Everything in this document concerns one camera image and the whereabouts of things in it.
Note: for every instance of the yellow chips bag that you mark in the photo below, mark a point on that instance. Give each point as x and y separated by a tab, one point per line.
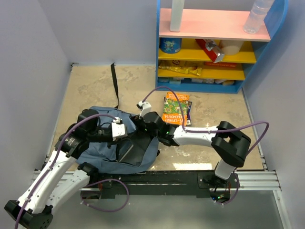
184	67

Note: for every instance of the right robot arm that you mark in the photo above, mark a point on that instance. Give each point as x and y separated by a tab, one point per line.
230	143

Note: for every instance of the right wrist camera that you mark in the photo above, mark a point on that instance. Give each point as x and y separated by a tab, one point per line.
144	107

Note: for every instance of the white round container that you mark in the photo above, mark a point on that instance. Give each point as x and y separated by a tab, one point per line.
230	47

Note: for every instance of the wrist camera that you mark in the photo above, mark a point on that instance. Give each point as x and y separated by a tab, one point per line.
144	107
118	131

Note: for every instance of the blue fabric backpack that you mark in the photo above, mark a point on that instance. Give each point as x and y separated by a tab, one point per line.
95	83

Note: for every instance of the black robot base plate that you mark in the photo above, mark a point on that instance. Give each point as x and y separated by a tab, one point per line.
198	183

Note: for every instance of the blue wooden shelf unit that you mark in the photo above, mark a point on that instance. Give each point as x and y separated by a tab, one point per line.
215	25

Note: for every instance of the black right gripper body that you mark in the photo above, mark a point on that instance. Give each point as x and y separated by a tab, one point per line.
140	124

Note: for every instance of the clear plastic water bottle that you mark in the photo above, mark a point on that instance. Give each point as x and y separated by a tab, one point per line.
257	15

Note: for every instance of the blue snack can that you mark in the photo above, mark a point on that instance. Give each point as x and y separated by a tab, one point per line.
170	45

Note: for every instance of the dark blue book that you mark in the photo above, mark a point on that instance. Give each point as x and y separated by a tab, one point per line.
132	150

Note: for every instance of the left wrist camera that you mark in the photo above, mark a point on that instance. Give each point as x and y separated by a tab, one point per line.
118	131

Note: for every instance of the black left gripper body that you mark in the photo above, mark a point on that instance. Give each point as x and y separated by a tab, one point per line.
101	135

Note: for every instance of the purple book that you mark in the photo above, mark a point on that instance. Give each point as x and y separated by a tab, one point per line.
188	119

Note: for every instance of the white tall bottle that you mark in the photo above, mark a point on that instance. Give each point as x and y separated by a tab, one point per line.
176	15

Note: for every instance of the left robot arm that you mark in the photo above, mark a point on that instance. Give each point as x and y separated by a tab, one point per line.
34	209

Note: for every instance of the red silver snack box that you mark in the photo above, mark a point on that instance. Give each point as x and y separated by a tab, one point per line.
211	49

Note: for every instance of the aluminium rail frame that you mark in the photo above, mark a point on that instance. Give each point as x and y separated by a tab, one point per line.
249	181

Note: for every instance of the orange treehouse book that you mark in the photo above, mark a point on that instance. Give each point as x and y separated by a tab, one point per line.
171	110

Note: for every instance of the red flat box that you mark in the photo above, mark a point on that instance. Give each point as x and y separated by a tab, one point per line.
221	64

